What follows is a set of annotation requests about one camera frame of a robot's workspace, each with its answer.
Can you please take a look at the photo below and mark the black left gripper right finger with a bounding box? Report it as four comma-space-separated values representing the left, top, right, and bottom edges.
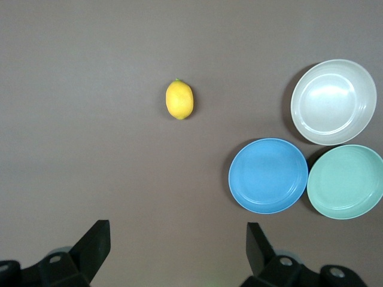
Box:
239, 222, 321, 287

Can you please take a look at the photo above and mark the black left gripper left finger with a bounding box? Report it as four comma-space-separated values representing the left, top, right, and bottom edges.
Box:
20, 220, 111, 287

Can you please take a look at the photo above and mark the yellow lemon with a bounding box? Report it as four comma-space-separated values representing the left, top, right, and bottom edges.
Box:
165, 78, 194, 121

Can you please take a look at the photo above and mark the blue round plate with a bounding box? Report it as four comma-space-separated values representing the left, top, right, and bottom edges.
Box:
228, 138, 309, 215

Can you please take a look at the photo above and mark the mint green round plate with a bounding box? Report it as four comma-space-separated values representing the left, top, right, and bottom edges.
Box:
306, 144, 383, 221

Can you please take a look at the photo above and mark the beige round plate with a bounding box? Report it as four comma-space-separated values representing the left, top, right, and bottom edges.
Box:
290, 59, 378, 146

